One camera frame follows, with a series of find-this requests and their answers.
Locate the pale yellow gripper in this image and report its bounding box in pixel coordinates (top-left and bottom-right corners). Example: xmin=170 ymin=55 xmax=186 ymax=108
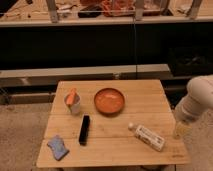
xmin=173 ymin=121 xmax=191 ymax=139

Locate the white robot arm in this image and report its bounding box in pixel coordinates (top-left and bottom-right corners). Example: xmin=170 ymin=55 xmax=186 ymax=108
xmin=173 ymin=75 xmax=213 ymax=139

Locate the white labelled bottle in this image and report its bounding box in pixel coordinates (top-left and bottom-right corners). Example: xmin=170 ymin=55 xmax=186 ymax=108
xmin=128 ymin=123 xmax=165 ymax=152

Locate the orange round plate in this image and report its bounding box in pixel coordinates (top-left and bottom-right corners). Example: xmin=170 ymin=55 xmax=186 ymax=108
xmin=94 ymin=88 xmax=125 ymax=115

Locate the wooden table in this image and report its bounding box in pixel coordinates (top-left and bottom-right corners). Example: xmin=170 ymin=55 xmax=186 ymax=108
xmin=37 ymin=80 xmax=189 ymax=168

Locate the black rectangular brush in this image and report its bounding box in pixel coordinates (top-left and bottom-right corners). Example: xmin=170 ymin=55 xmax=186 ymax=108
xmin=79 ymin=115 xmax=90 ymax=145

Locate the white cup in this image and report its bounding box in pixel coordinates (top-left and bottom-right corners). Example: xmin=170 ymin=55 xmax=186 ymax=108
xmin=64 ymin=94 xmax=81 ymax=115

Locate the orange carrot in cup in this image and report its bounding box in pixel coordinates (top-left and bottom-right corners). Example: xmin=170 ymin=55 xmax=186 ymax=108
xmin=66 ymin=88 xmax=76 ymax=105

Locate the blue sponge cloth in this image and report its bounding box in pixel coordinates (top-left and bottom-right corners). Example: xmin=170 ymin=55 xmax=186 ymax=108
xmin=47 ymin=135 xmax=69 ymax=161

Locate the long metal beam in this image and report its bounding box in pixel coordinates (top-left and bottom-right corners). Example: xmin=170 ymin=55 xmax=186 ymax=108
xmin=0 ymin=64 xmax=170 ymax=87

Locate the black hanging cable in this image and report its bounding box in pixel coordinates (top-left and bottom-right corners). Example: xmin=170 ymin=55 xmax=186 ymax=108
xmin=132 ymin=16 xmax=139 ymax=80

